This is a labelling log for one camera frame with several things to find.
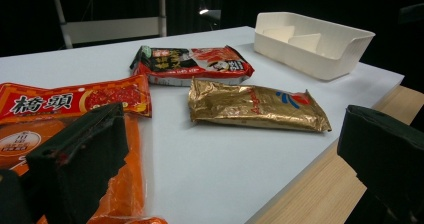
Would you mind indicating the red and black food packet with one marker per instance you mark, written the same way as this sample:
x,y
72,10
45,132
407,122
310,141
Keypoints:
x,y
196,64

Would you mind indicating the white metal desk frame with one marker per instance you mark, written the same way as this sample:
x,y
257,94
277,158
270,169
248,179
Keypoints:
x,y
110,29

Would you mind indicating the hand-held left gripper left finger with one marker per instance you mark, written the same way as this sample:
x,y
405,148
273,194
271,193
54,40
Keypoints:
x,y
76,164

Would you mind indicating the white plastic container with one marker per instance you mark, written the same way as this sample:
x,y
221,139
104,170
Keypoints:
x,y
310,59

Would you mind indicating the orange snack packet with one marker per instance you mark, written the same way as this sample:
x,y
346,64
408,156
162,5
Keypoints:
x,y
100,95

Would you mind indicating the gold foil packet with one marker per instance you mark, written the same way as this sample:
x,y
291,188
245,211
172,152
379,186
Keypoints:
x,y
253,107

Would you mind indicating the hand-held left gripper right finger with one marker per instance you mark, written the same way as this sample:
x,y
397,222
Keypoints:
x,y
390,150

